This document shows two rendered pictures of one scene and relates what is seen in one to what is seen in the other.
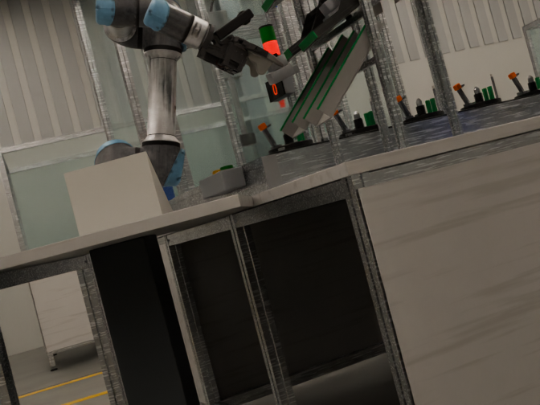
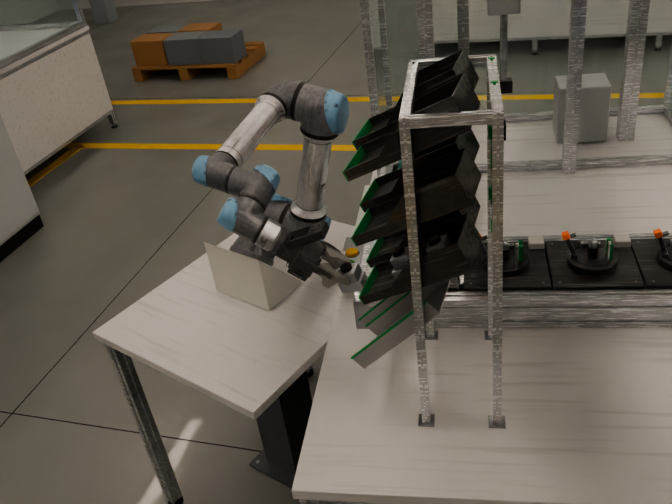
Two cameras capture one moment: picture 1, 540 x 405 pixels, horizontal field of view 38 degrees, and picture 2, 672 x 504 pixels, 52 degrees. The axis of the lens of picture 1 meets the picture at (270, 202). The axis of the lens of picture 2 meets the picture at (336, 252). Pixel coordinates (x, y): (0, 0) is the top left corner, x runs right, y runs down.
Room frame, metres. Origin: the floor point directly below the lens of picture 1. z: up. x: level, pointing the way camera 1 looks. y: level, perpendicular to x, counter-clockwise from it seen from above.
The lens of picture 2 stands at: (0.90, -0.95, 2.15)
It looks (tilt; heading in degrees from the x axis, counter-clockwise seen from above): 32 degrees down; 37
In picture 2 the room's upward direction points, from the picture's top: 8 degrees counter-clockwise
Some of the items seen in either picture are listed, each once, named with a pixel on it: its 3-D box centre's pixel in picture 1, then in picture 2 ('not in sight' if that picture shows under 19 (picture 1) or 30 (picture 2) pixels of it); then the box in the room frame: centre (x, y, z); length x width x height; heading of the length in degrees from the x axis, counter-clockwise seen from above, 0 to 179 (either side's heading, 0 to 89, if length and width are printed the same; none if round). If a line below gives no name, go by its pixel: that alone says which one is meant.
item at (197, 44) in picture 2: not in sight; (197, 49); (6.20, 4.48, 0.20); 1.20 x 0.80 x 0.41; 106
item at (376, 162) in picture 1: (420, 161); (569, 296); (2.60, -0.51, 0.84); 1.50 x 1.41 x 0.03; 24
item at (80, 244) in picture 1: (138, 232); (267, 290); (2.26, 0.38, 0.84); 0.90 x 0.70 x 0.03; 176
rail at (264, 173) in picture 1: (221, 192); (378, 234); (2.61, 0.15, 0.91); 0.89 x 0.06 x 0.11; 24
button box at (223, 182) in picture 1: (222, 182); (353, 261); (2.41, 0.13, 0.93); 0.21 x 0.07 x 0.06; 24
